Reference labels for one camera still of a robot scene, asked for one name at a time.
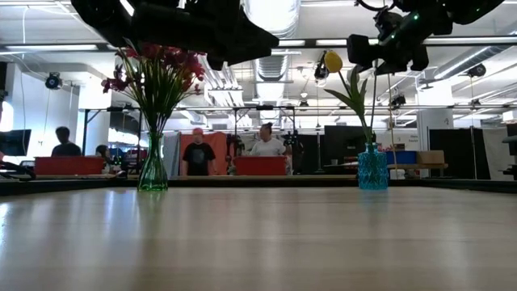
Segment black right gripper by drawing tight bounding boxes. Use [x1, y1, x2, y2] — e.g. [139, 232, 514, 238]
[346, 22, 430, 76]

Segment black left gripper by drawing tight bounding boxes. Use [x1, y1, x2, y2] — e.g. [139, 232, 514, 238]
[132, 0, 280, 71]

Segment yellow artificial tulip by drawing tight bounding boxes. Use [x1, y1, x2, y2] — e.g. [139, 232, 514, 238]
[324, 50, 375, 146]

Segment white artificial tulip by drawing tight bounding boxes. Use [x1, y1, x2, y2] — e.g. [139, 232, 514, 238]
[369, 60, 380, 145]

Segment red artificial flower bunch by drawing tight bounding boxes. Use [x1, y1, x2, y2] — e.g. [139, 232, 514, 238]
[116, 43, 166, 137]
[151, 46, 207, 137]

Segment black monitor on arm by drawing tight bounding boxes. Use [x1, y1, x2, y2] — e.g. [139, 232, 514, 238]
[0, 129, 32, 157]

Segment blue glass vase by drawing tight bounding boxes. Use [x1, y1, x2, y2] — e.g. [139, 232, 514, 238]
[357, 141, 389, 191]

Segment green glass vase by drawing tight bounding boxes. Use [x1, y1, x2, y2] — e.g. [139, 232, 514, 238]
[137, 131, 169, 192]

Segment black partition screen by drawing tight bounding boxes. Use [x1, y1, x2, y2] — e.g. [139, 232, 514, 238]
[324, 124, 372, 165]

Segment orange partition screen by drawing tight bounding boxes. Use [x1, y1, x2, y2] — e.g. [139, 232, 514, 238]
[179, 132, 228, 175]

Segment person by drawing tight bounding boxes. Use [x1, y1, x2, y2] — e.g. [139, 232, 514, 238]
[249, 122, 288, 158]
[95, 144, 116, 175]
[181, 127, 217, 177]
[51, 125, 82, 158]

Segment blue plastic bin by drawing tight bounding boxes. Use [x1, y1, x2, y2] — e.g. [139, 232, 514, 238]
[385, 150, 418, 165]

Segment brown cardboard box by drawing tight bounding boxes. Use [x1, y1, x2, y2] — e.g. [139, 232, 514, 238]
[416, 150, 445, 165]

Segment grey partition screen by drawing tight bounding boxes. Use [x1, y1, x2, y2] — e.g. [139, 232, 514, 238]
[163, 132, 182, 177]

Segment black partition panels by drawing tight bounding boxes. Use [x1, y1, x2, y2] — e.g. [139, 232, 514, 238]
[428, 128, 490, 180]

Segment black office chair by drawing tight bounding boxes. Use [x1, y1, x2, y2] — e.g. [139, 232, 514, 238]
[500, 123, 517, 181]

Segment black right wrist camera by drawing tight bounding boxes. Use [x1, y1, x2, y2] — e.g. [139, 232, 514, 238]
[373, 7, 409, 32]

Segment silver ventilation duct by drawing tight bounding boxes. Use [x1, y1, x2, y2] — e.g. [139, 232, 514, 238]
[242, 0, 302, 102]

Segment overhead frame bar with lights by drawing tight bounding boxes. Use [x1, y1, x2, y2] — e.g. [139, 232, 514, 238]
[0, 36, 517, 53]

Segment black aluminium table frame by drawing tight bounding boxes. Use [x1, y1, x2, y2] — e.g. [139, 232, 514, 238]
[0, 174, 517, 197]

